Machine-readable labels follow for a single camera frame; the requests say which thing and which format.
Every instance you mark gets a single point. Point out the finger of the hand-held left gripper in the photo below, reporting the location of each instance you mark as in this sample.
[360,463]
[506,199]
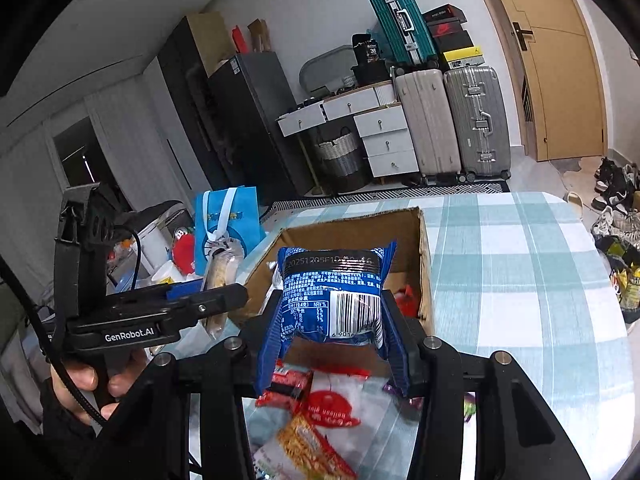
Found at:
[185,290]
[220,300]

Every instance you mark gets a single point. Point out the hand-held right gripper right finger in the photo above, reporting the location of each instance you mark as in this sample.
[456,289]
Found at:
[399,367]

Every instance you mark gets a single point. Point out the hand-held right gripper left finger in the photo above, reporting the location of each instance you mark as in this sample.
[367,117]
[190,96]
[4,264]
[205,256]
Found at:
[240,365]

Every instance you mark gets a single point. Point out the pale cracker packet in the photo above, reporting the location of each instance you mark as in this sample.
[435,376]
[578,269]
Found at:
[222,280]

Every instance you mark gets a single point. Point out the shiny purple snack bag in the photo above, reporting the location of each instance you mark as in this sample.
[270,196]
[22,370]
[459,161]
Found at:
[407,392]

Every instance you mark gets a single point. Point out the red orange snack bag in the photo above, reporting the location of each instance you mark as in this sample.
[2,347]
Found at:
[405,302]

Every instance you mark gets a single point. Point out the red white snack bag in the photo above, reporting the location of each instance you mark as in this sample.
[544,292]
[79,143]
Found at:
[335,397]

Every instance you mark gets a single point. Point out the blue snack packet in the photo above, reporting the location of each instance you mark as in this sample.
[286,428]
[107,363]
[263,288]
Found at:
[330,295]

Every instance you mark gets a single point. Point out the white orange snack bag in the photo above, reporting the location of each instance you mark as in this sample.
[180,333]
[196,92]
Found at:
[305,450]

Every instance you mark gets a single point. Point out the cardboard box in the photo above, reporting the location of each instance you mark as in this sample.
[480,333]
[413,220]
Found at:
[350,240]

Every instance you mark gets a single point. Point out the person's left forearm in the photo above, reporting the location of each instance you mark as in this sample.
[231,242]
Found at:
[35,440]

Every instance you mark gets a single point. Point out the person's left hand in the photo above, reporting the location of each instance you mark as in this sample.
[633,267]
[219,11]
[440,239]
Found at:
[80,382]

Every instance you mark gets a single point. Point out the red plush toy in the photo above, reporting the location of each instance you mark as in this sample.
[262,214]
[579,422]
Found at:
[184,255]

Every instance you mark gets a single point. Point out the white kettle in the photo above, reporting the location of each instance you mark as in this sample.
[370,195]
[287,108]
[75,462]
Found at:
[155,240]

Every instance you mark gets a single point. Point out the blue cartoon tote bag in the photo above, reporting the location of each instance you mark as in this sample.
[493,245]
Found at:
[235,220]

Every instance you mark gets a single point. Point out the white curtain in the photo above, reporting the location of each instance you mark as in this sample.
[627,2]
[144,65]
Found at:
[130,135]
[25,200]

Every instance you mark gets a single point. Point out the checked tablecloth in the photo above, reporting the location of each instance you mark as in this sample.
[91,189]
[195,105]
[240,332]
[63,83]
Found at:
[525,285]

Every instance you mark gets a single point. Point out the patterned rug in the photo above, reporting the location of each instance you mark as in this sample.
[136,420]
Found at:
[400,192]

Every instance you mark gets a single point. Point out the dark grey fridge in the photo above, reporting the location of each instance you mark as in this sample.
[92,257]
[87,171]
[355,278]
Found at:
[260,125]

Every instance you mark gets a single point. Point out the dark tall cabinet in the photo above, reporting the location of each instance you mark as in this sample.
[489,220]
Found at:
[190,105]

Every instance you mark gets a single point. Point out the woven basket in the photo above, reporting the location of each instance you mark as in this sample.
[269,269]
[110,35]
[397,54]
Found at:
[342,160]

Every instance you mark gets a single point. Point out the white drawer desk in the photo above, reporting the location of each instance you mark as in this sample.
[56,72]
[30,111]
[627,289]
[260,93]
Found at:
[385,130]

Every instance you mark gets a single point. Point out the black trash bin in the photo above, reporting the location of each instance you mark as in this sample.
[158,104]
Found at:
[625,280]

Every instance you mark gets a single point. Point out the beige suitcase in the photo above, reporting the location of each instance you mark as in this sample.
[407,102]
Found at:
[427,120]

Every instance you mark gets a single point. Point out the white plastic basket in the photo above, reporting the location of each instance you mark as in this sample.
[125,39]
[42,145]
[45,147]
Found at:
[349,80]

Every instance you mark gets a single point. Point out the red carton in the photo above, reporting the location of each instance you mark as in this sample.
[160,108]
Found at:
[240,40]

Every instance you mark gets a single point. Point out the grey oval tray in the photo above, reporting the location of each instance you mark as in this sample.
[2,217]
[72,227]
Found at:
[325,65]

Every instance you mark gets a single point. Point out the silver suitcase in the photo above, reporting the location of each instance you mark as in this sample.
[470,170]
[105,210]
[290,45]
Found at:
[477,120]

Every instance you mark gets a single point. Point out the brown paper bag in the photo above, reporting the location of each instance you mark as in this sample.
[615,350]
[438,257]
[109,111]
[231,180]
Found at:
[260,35]

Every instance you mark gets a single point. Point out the black storage box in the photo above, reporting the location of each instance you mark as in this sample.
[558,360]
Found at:
[370,74]

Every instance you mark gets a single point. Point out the black bag white label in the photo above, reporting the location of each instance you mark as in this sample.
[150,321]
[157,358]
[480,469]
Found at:
[366,50]

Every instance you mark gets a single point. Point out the teal suitcase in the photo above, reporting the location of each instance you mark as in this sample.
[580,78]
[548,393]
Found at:
[400,20]

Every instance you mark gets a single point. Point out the wooden door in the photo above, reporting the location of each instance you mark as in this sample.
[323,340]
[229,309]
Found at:
[560,60]

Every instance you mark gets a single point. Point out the black red shoe box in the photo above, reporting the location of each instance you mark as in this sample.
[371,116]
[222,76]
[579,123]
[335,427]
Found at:
[442,11]

